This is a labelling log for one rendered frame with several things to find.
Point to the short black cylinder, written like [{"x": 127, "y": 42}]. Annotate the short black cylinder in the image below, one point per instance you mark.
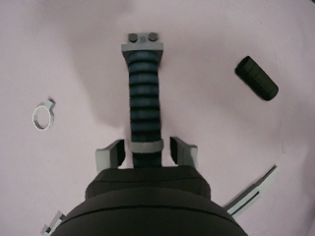
[{"x": 252, "y": 73}]

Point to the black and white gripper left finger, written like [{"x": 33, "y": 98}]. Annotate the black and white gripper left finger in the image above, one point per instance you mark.
[{"x": 111, "y": 156}]

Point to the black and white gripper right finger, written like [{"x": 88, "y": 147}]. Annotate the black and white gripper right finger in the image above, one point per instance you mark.
[{"x": 182, "y": 153}]

